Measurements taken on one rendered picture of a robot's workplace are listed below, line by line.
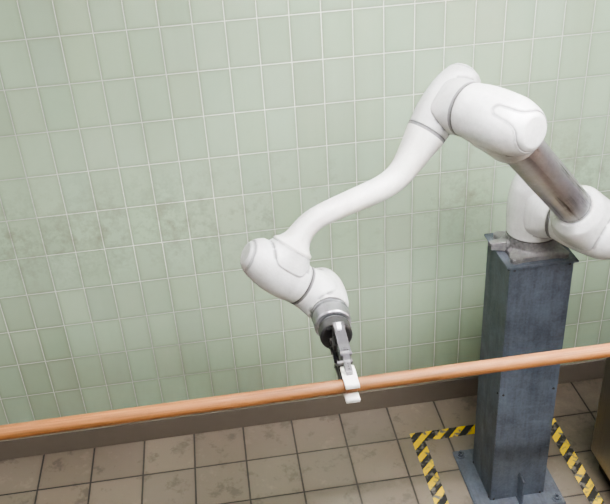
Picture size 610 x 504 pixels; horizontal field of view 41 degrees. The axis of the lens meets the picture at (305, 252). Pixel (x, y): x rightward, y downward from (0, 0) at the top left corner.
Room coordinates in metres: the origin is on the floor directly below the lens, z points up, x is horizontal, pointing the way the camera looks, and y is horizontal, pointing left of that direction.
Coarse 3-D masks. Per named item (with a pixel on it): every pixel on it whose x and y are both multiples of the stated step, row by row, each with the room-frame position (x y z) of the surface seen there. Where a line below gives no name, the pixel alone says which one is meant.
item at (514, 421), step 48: (528, 288) 2.05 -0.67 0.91; (528, 336) 2.05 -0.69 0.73; (480, 384) 2.21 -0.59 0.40; (528, 384) 2.05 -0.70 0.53; (432, 432) 2.41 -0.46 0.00; (480, 432) 2.18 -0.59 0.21; (528, 432) 2.05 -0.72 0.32; (432, 480) 2.16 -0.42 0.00; (480, 480) 2.14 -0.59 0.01; (528, 480) 2.05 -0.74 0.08
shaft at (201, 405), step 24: (480, 360) 1.36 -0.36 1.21; (504, 360) 1.35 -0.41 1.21; (528, 360) 1.35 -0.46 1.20; (552, 360) 1.36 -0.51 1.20; (576, 360) 1.36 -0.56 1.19; (312, 384) 1.32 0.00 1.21; (336, 384) 1.31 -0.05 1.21; (360, 384) 1.31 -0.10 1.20; (384, 384) 1.32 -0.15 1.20; (408, 384) 1.32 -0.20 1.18; (144, 408) 1.27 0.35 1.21; (168, 408) 1.27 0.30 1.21; (192, 408) 1.27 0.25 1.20; (216, 408) 1.28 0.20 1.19; (0, 432) 1.24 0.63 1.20; (24, 432) 1.24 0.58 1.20; (48, 432) 1.24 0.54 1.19
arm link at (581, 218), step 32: (480, 96) 1.73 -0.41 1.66; (512, 96) 1.70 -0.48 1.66; (480, 128) 1.69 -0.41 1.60; (512, 128) 1.64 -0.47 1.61; (544, 128) 1.67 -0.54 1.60; (512, 160) 1.71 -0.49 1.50; (544, 160) 1.77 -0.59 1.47; (544, 192) 1.82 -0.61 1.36; (576, 192) 1.86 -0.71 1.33; (576, 224) 1.89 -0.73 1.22; (608, 224) 1.89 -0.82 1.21; (608, 256) 1.88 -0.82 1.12
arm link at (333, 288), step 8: (320, 272) 1.65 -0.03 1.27; (328, 272) 1.68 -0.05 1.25; (312, 280) 1.61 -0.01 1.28; (320, 280) 1.62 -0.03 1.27; (328, 280) 1.63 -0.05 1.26; (336, 280) 1.66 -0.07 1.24; (312, 288) 1.60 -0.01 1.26; (320, 288) 1.60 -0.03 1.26; (328, 288) 1.61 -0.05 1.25; (336, 288) 1.62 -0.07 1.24; (344, 288) 1.65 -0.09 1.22; (304, 296) 1.59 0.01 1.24; (312, 296) 1.59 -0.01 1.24; (320, 296) 1.59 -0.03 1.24; (328, 296) 1.59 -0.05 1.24; (336, 296) 1.59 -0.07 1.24; (344, 296) 1.61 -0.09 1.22; (296, 304) 1.60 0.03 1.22; (304, 304) 1.59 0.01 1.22; (312, 304) 1.59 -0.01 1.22; (304, 312) 1.60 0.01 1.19
